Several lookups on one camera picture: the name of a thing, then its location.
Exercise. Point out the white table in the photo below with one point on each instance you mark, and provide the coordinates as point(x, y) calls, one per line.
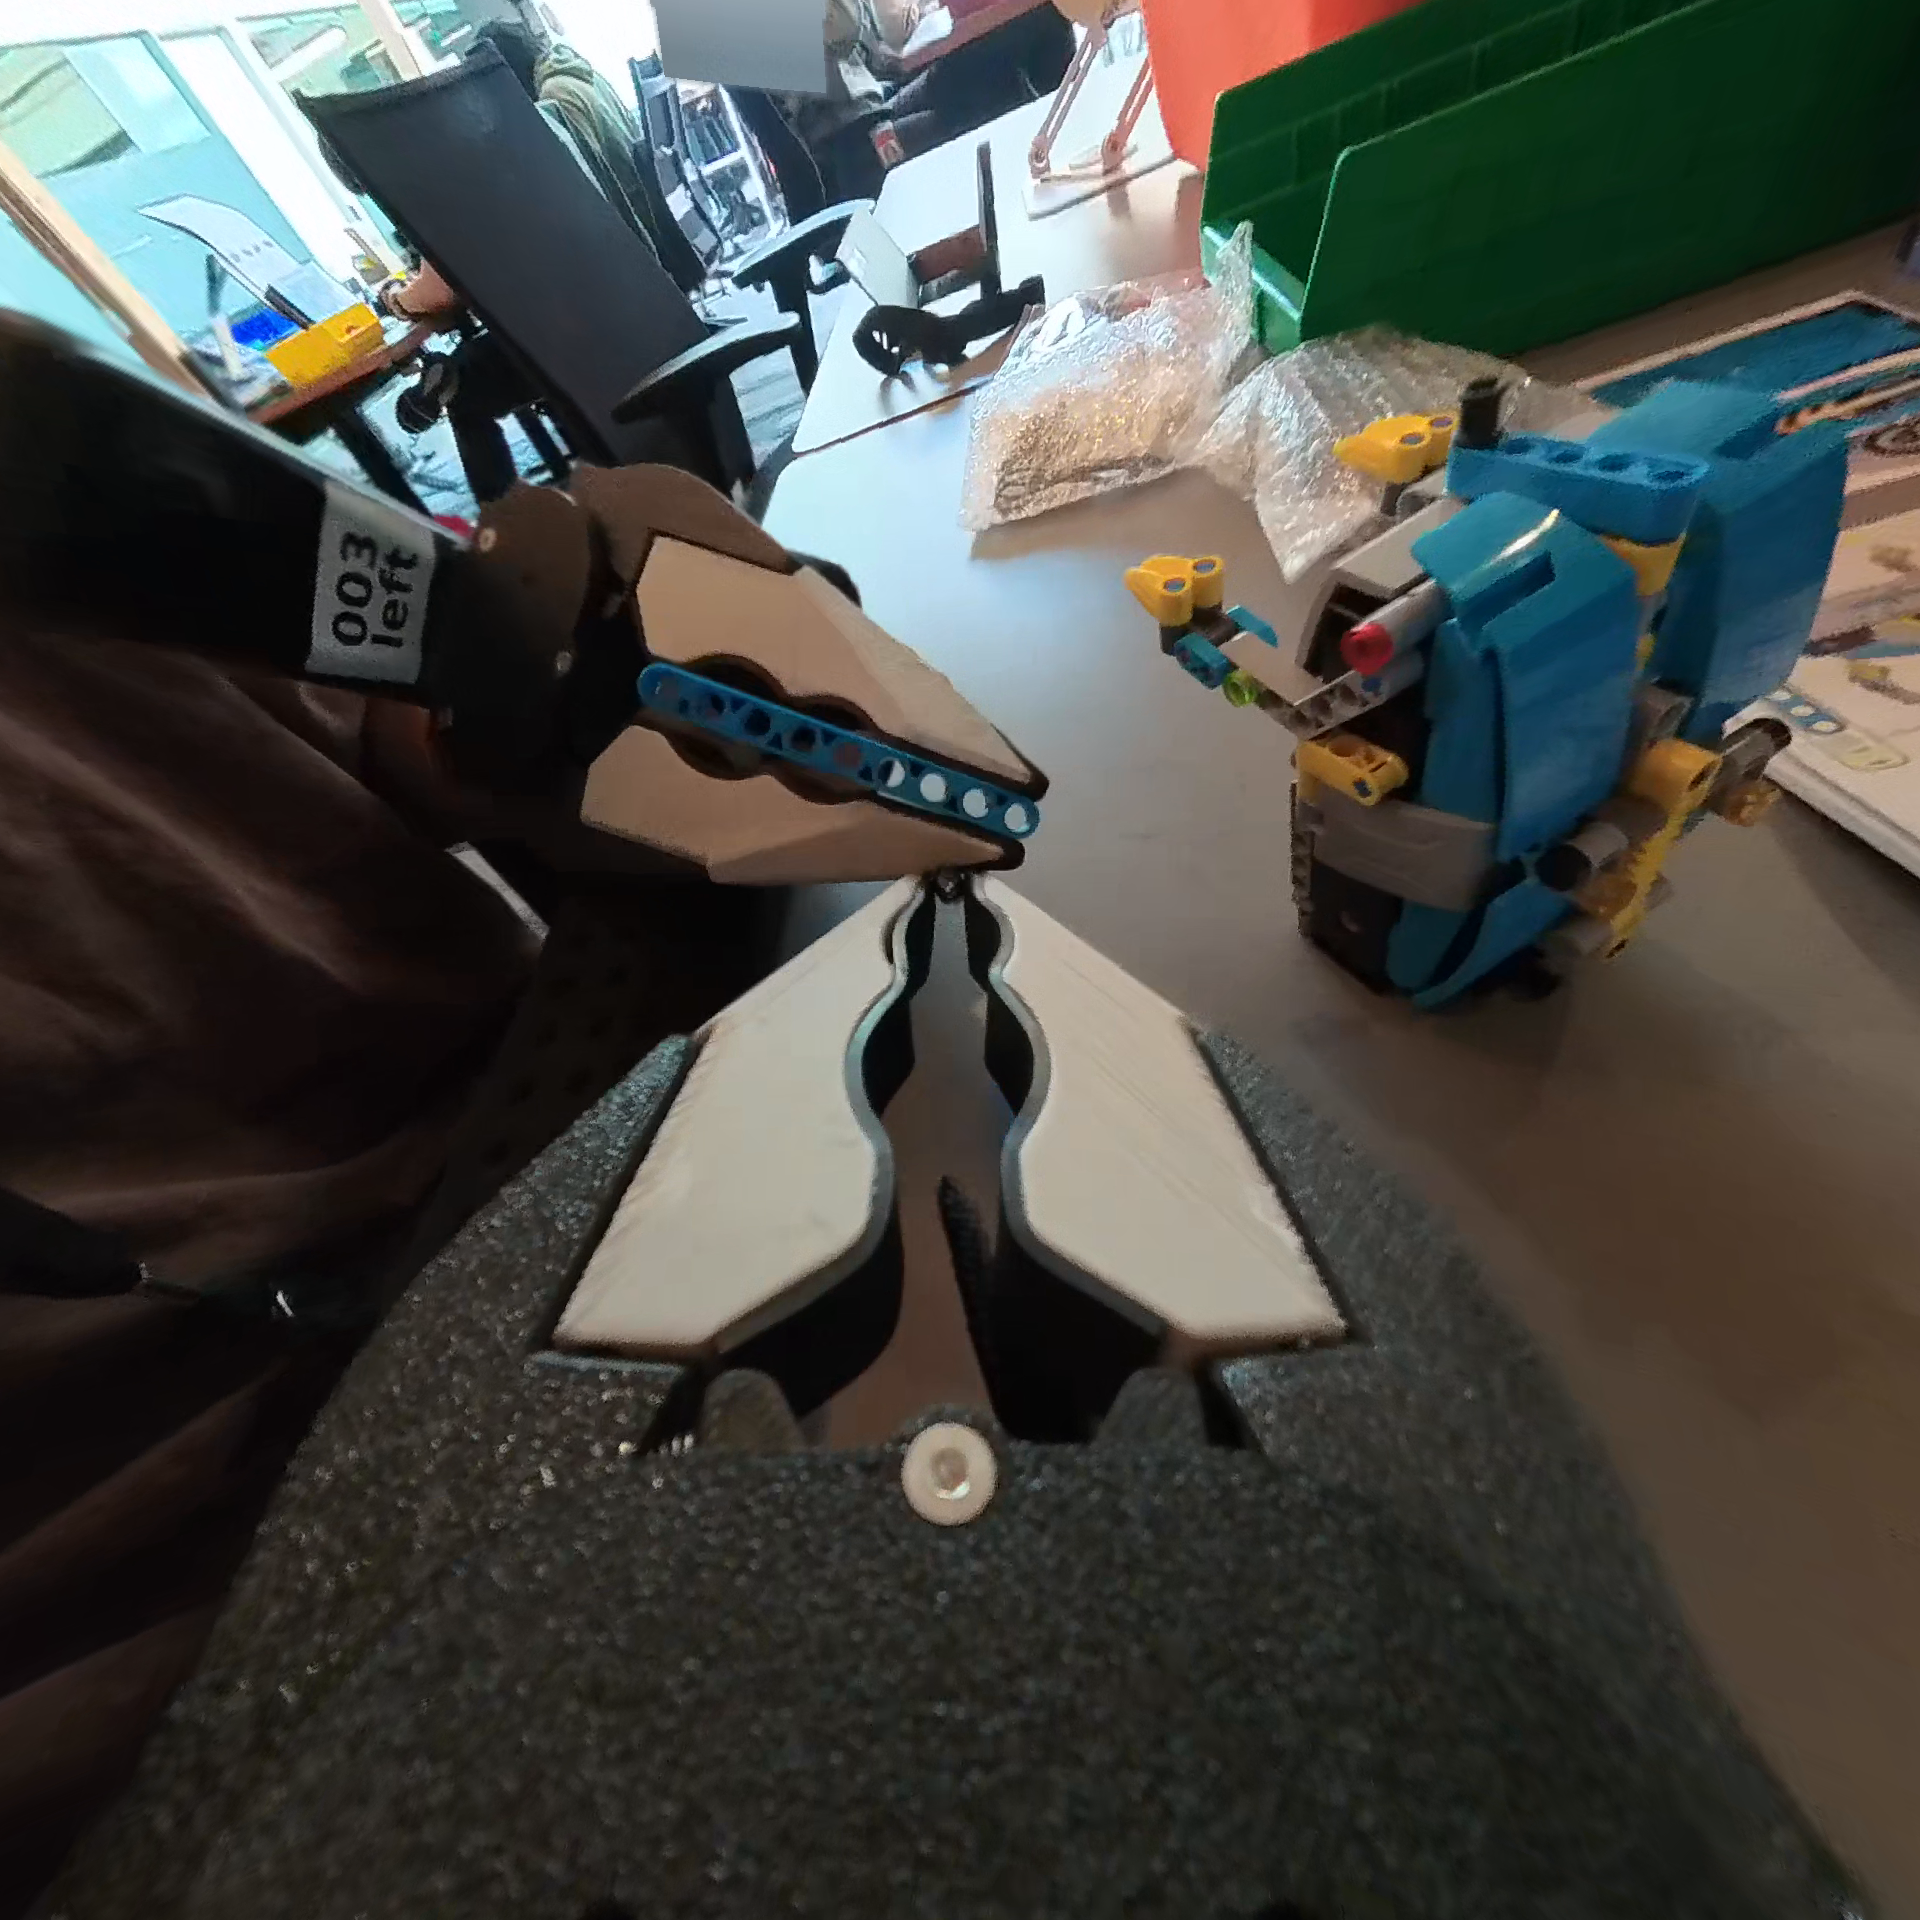
point(1049, 222)

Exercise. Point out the black phone stand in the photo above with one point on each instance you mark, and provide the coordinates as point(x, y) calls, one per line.
point(946, 328)

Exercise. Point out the yellow box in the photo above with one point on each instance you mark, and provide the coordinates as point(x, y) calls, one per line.
point(325, 345)

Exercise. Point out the dark blue toy kit box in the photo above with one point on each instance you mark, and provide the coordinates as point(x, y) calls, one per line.
point(1799, 375)

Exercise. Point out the green storage bin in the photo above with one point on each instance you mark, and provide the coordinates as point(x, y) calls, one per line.
point(1499, 181)

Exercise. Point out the open instruction sheet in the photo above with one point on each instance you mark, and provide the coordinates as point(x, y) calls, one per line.
point(1863, 725)

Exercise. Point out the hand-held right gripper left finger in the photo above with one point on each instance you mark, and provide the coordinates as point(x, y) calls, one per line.
point(723, 1189)

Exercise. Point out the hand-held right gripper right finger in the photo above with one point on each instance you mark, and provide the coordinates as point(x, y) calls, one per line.
point(1155, 1189)

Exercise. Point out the orange bin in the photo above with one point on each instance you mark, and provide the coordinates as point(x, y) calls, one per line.
point(1245, 62)

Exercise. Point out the teal long holed beam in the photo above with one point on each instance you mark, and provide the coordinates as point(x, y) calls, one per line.
point(746, 725)

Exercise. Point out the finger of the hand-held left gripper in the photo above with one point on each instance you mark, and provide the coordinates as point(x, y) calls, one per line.
point(780, 630)
point(723, 824)

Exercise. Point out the black office chair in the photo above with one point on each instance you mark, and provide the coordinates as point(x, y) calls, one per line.
point(512, 255)

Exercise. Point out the blue grey toy robot model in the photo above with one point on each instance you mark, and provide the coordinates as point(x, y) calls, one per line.
point(1530, 679)

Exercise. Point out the wooden stand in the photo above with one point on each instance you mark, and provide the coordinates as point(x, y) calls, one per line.
point(1078, 175)

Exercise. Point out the person's brown clothing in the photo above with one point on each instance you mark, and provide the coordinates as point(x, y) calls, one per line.
point(150, 977)

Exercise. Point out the black perforated panel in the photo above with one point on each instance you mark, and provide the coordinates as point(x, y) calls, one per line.
point(604, 1019)

